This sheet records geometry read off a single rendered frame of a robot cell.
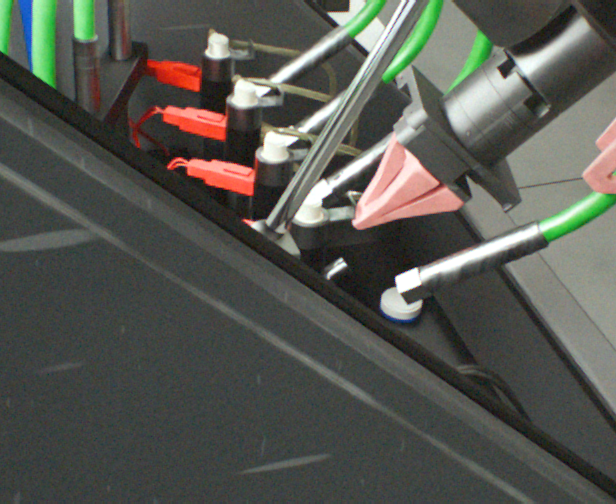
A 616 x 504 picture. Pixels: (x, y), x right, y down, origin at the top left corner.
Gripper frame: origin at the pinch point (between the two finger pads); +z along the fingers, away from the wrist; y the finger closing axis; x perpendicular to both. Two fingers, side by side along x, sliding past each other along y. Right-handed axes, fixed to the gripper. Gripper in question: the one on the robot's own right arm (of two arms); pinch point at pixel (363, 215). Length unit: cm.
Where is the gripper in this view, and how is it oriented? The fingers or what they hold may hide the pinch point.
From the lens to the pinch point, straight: 86.9
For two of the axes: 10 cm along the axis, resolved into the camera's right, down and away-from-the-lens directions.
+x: 0.8, 6.0, -8.0
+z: -7.2, 5.8, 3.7
